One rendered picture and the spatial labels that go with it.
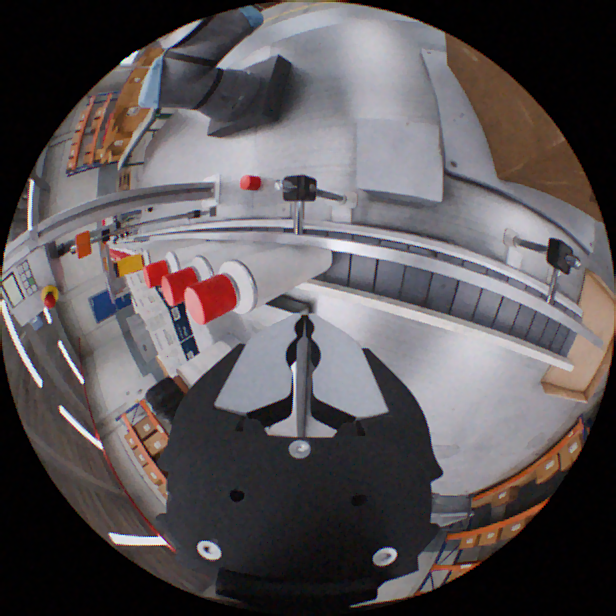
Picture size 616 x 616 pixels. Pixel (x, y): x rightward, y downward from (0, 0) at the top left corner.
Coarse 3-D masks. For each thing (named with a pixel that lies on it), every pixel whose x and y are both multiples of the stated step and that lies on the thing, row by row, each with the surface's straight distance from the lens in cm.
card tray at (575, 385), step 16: (592, 272) 49; (592, 288) 54; (608, 288) 56; (592, 304) 56; (608, 304) 65; (592, 320) 58; (608, 320) 68; (576, 336) 54; (608, 336) 72; (576, 352) 58; (592, 352) 66; (608, 352) 76; (560, 368) 56; (576, 368) 63; (592, 368) 72; (544, 384) 54; (560, 384) 61; (576, 384) 69; (592, 384) 77; (576, 400) 68
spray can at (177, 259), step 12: (216, 240) 34; (228, 240) 35; (168, 252) 31; (180, 252) 30; (192, 252) 31; (204, 252) 31; (156, 264) 30; (168, 264) 30; (180, 264) 29; (144, 276) 31; (156, 276) 29
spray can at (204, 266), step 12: (216, 252) 24; (228, 252) 24; (240, 252) 24; (252, 252) 25; (192, 264) 23; (204, 264) 22; (216, 264) 22; (168, 276) 21; (180, 276) 21; (192, 276) 21; (204, 276) 21; (168, 288) 21; (180, 288) 21; (168, 300) 22; (180, 300) 21
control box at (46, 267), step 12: (36, 252) 51; (48, 252) 52; (36, 264) 52; (48, 264) 52; (60, 264) 63; (36, 276) 54; (48, 276) 54; (60, 276) 60; (24, 288) 57; (48, 288) 56; (60, 288) 58; (24, 300) 59; (36, 300) 59; (12, 312) 62; (24, 312) 62; (36, 312) 61; (24, 324) 65
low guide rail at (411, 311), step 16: (304, 288) 29; (320, 288) 28; (336, 288) 27; (368, 304) 26; (384, 304) 25; (400, 304) 26; (432, 320) 26; (448, 320) 26; (464, 320) 28; (480, 336) 28; (496, 336) 29; (512, 336) 32; (528, 352) 33; (544, 352) 36
